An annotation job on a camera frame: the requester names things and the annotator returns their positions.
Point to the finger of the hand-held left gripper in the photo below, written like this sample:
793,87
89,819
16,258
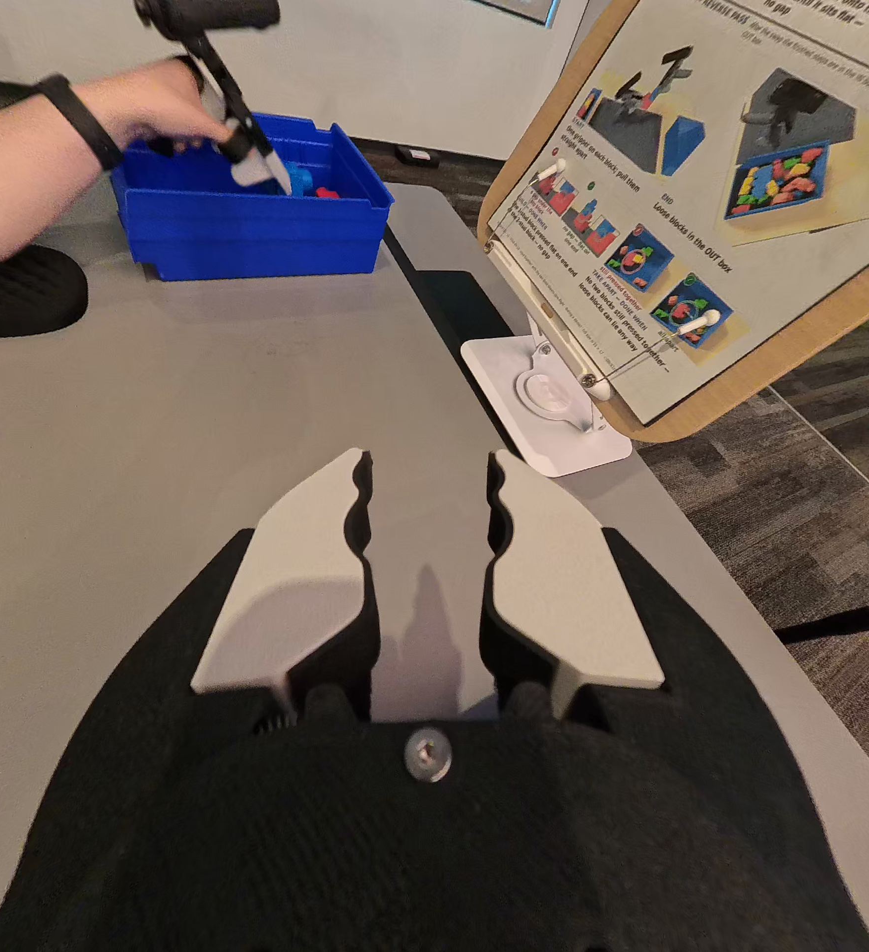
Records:
256,172

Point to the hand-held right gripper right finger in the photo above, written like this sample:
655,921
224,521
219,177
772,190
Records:
575,602

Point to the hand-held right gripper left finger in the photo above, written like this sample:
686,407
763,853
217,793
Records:
285,602

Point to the pile of colourful toy blocks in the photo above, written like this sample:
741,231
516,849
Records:
308,182

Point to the blue plastic bin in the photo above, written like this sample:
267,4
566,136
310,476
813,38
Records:
256,230

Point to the person's left forearm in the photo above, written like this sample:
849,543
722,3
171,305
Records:
10,193

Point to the person's left hand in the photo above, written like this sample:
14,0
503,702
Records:
152,104

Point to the small black flat device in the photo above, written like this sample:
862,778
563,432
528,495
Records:
416,156

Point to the black wristwatch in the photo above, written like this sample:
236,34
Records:
81,123

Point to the black desk mat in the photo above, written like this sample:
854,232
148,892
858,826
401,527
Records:
464,305

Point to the wooden display board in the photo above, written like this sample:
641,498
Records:
523,171

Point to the black armrest pad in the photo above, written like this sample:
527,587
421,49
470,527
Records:
10,294

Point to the metal poster bracket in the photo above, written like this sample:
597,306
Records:
553,387

